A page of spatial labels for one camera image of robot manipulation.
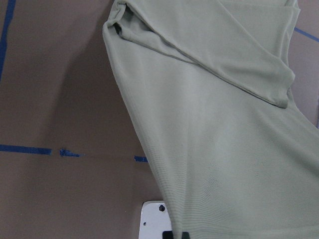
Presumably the green long-sleeve shirt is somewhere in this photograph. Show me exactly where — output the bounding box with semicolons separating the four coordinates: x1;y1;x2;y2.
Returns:
103;0;319;239

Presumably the white metal mount base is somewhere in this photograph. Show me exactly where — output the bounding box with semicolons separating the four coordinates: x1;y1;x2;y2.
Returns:
139;201;173;239

